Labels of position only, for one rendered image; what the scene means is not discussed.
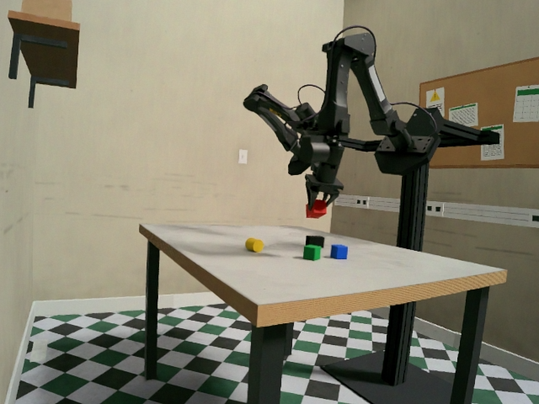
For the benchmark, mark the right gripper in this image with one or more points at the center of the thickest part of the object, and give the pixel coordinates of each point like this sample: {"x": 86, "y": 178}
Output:
{"x": 311, "y": 130}

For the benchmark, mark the yellow cylinder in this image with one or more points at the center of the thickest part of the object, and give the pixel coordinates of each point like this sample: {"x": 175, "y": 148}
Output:
{"x": 254, "y": 244}

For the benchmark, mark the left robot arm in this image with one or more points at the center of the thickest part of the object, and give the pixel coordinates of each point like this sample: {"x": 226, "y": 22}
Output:
{"x": 334, "y": 121}

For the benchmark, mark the blue cube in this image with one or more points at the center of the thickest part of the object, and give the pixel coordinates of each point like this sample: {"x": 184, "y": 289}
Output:
{"x": 339, "y": 251}

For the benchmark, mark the green cube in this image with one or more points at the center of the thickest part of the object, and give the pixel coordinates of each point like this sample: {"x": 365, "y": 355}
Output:
{"x": 311, "y": 252}

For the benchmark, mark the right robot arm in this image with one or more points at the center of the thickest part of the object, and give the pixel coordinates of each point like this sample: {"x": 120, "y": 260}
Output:
{"x": 268, "y": 108}

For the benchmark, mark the red rectangular block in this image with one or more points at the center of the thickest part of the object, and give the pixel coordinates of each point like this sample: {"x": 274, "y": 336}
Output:
{"x": 318, "y": 209}

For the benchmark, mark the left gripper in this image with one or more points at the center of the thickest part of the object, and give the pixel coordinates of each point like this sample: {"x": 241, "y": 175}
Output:
{"x": 322, "y": 180}

